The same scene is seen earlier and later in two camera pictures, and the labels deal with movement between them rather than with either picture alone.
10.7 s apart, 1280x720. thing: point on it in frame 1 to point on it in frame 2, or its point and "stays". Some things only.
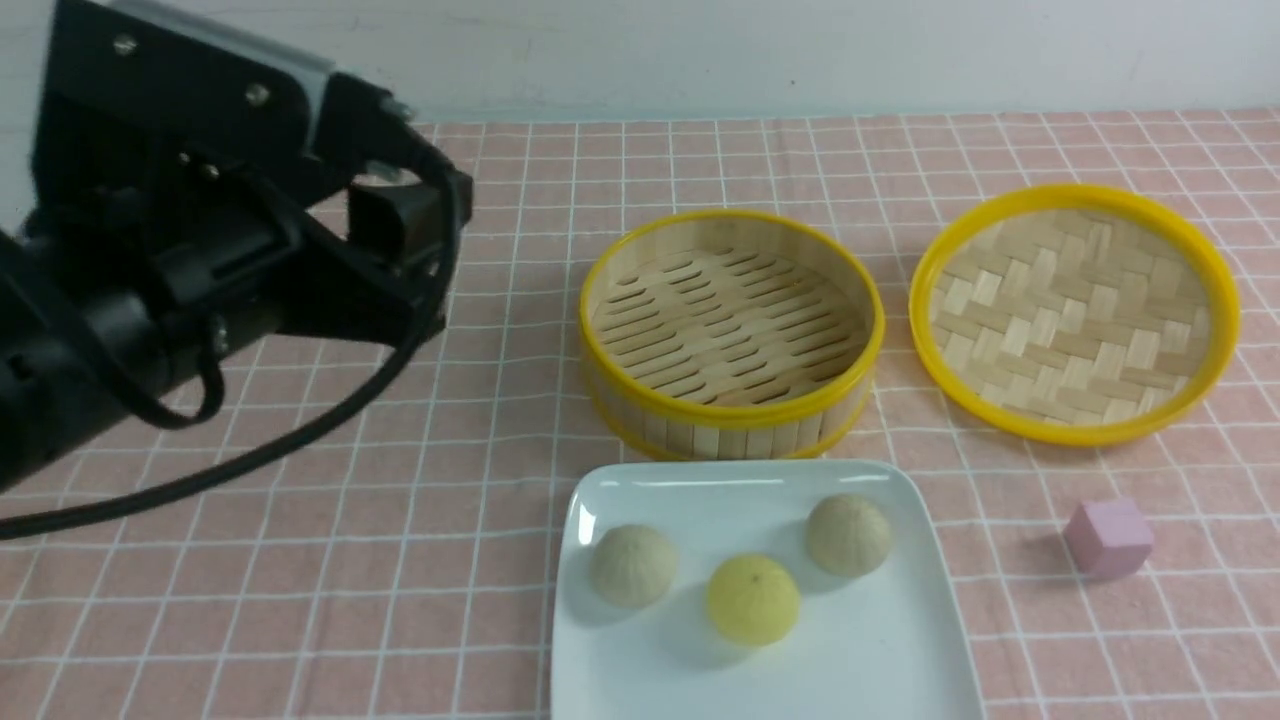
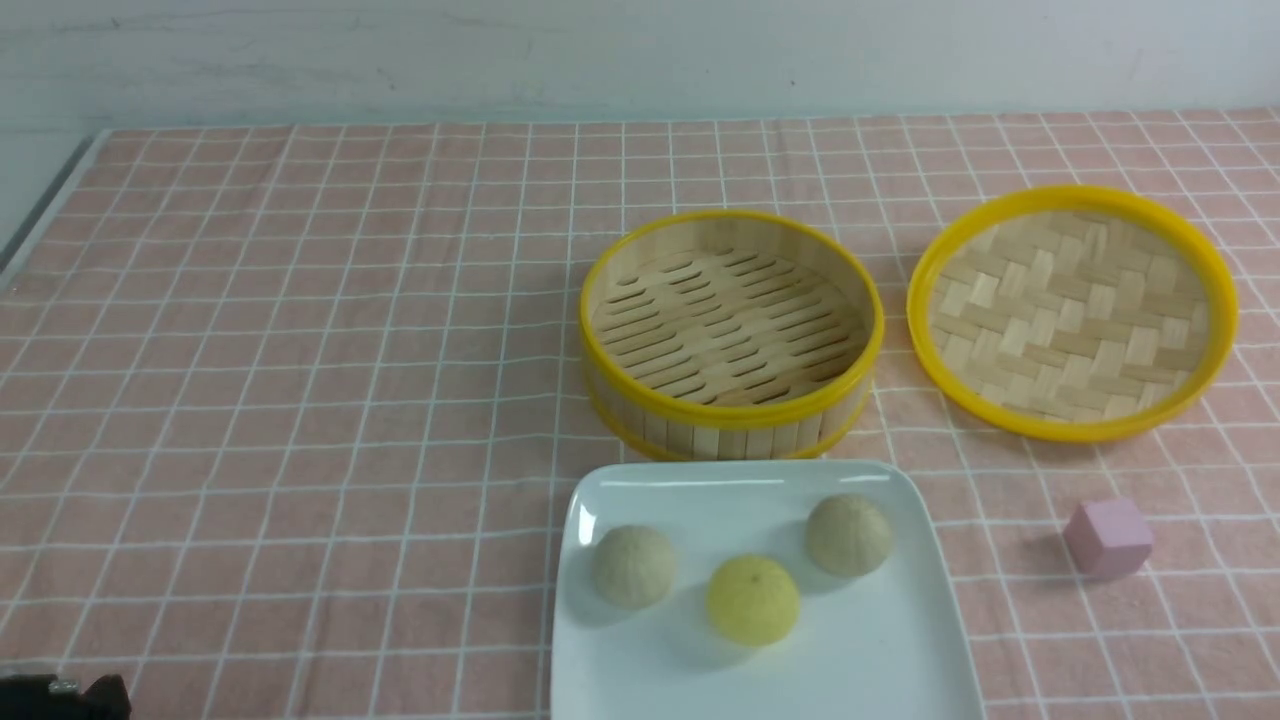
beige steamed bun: [848, 536] stays
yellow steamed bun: [753, 600] stays
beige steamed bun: [633, 565] stays
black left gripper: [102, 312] to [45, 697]
